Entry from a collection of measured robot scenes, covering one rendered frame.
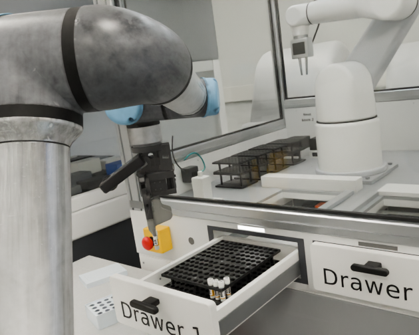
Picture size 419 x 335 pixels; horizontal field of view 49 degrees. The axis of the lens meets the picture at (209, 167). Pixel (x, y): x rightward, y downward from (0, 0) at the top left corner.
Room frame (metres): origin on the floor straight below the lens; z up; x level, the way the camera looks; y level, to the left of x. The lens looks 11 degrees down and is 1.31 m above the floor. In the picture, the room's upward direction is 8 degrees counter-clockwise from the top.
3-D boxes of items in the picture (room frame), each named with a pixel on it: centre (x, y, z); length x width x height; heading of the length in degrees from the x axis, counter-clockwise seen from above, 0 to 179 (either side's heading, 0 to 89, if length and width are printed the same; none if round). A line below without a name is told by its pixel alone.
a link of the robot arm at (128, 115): (0.92, 0.13, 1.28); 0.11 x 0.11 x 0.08; 84
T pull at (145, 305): (0.82, 0.15, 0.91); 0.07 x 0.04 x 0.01; 48
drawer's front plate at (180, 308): (0.84, 0.14, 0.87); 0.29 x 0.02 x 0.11; 48
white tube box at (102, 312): (1.07, 0.29, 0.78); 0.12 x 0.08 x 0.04; 122
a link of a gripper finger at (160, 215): (1.00, 0.13, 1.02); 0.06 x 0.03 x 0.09; 96
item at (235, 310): (0.99, 0.00, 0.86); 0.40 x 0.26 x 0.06; 138
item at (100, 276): (1.32, 0.37, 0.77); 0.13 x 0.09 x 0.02; 120
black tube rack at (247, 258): (0.98, 0.00, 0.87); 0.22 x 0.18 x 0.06; 138
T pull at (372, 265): (0.84, -0.29, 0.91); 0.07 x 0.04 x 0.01; 48
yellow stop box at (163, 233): (1.28, 0.18, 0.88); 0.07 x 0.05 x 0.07; 48
